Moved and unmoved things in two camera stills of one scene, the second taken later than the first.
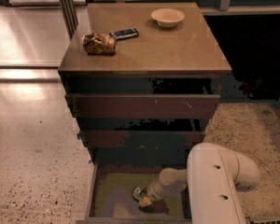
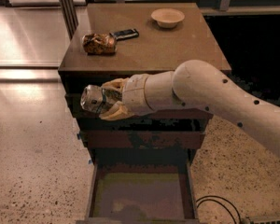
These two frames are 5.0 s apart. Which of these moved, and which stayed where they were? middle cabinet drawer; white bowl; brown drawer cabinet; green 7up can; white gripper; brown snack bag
Moved: white gripper; green 7up can
Stayed: middle cabinet drawer; brown snack bag; brown drawer cabinet; white bowl
